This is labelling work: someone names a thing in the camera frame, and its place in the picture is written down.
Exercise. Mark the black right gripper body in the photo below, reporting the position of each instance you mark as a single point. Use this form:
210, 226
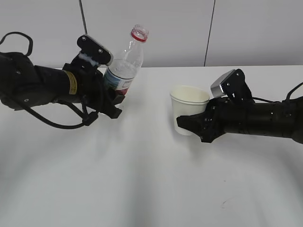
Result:
213, 123

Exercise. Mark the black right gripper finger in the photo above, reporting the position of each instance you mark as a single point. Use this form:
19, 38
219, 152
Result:
193, 123

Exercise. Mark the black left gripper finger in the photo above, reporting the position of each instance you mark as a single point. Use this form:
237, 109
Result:
115, 99

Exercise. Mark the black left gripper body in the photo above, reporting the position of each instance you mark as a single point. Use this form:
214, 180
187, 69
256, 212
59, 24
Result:
86, 81

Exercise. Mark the white paper cup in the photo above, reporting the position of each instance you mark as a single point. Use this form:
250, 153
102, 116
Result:
187, 100

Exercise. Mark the clear plastic water bottle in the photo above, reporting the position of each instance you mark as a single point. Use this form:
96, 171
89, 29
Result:
127, 63

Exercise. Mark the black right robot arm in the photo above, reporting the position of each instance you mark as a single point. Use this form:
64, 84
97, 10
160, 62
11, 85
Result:
278, 119

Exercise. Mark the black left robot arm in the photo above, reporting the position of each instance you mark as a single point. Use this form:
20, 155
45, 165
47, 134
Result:
35, 85

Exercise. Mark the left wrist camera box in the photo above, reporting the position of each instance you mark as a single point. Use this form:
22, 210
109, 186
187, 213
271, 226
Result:
93, 52

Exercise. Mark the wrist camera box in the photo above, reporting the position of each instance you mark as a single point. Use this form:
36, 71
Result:
93, 52
233, 85

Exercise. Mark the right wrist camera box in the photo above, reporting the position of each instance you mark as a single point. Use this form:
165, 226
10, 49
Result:
233, 85

